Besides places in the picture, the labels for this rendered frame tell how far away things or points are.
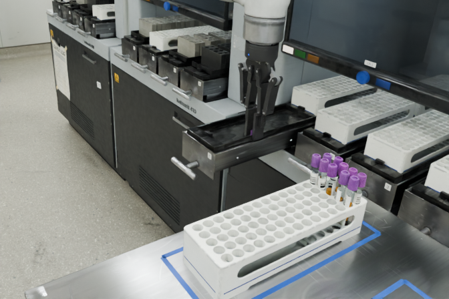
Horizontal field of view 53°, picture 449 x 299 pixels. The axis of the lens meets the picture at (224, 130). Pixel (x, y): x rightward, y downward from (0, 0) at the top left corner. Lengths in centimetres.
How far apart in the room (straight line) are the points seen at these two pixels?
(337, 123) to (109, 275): 65
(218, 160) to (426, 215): 45
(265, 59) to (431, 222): 47
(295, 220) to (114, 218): 153
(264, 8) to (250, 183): 59
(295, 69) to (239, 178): 38
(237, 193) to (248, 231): 76
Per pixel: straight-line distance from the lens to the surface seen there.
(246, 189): 138
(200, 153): 105
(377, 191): 103
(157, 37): 172
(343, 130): 109
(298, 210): 72
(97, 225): 212
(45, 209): 227
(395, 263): 77
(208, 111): 144
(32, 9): 449
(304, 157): 115
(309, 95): 123
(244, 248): 64
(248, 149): 107
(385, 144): 103
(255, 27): 96
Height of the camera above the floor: 130
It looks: 26 degrees down
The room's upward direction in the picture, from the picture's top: 4 degrees clockwise
